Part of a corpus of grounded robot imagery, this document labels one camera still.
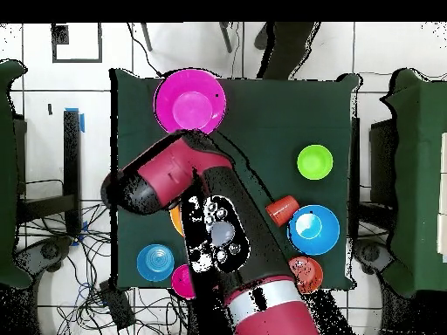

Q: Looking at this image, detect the large pink bowl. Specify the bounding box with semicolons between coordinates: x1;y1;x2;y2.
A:
153;68;228;135

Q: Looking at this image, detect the blue floor tape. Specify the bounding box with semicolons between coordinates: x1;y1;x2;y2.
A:
64;106;86;133

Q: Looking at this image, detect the black power strip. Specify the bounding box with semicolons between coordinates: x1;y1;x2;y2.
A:
98;278;136;332

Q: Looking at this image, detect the person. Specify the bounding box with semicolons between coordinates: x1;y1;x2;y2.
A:
253;21;321;80

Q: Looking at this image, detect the small green bowl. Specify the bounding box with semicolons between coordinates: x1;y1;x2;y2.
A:
296;144;334;181

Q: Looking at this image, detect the black square floor frame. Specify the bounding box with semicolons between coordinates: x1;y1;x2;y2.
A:
51;22;104;65

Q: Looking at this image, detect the dark green tablecloth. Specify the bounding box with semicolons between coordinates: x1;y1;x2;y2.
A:
109;67;361;292

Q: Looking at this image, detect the large orange bowl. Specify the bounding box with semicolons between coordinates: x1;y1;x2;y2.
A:
169;205;185;237

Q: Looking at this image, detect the orange-red plastic cup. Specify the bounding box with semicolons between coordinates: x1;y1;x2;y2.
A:
265;195;301;228

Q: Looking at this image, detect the small crimson bowl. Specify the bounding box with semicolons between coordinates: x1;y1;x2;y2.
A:
170;263;196;299

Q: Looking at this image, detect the green cloth side table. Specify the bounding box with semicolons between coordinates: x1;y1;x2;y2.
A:
0;58;34;291
379;66;447;299

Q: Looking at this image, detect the small blue bowl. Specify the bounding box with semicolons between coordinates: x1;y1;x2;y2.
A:
136;243;175;283

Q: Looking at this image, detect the black metal stand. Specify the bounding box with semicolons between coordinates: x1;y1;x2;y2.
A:
13;109;83;238
348;116;397;233

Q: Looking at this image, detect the small orange bowl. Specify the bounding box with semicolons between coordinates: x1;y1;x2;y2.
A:
288;256;325;295

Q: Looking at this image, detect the large blue bowl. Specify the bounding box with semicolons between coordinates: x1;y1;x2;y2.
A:
286;204;340;256

